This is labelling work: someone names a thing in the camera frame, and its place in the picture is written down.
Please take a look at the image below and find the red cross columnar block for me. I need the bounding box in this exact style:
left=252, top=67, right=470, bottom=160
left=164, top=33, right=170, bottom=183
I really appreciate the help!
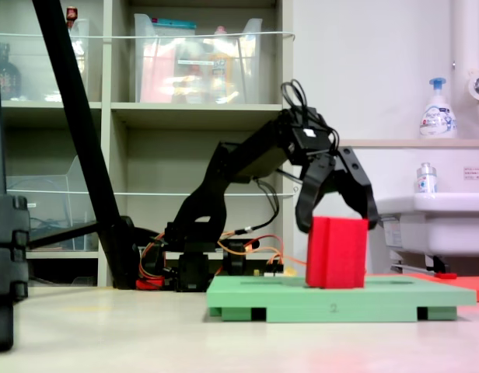
left=305, top=216, right=369, bottom=289

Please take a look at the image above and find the green shape hole board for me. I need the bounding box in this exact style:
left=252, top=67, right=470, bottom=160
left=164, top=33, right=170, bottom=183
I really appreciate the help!
left=206, top=274, right=477, bottom=323

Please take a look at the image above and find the small clear sanitizer bottle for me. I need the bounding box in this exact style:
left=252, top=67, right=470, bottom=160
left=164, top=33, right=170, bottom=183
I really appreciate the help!
left=414, top=162, right=438, bottom=194

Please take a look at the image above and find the white sink basin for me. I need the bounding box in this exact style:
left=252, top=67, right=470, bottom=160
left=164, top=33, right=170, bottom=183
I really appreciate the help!
left=365, top=193, right=479, bottom=273

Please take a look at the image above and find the small circuit board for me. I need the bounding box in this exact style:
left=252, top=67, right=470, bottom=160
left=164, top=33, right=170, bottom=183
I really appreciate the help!
left=253, top=259, right=295, bottom=277

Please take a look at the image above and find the white pump soap bottle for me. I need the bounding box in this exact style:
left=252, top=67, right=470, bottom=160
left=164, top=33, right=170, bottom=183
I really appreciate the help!
left=419, top=77, right=458, bottom=140

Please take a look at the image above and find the beige shelf unit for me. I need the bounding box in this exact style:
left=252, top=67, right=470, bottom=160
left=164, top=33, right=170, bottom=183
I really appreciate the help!
left=0, top=0, right=295, bottom=288

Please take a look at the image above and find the clear bin with packages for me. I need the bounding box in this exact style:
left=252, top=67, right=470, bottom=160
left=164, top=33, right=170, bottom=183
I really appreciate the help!
left=133, top=13, right=263, bottom=105

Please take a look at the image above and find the clear empty plastic bin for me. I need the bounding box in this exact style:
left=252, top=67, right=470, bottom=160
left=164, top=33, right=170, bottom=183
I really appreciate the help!
left=5, top=155, right=100, bottom=253

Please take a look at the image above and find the notched black stack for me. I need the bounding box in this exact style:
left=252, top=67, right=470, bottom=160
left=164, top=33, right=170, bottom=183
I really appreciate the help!
left=0, top=193, right=30, bottom=353

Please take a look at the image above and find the dark glass bottle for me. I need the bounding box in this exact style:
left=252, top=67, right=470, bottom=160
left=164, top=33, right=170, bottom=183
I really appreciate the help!
left=0, top=42, right=23, bottom=101

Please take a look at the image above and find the black gripper wire loop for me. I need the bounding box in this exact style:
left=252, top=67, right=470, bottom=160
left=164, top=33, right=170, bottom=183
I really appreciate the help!
left=281, top=79, right=309, bottom=117

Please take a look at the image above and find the orange and black motor cable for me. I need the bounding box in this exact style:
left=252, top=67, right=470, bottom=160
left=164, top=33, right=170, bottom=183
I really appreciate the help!
left=217, top=176, right=369, bottom=273

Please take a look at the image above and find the black camera tripod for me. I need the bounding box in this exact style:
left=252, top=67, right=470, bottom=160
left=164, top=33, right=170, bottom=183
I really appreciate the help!
left=27, top=0, right=163, bottom=291

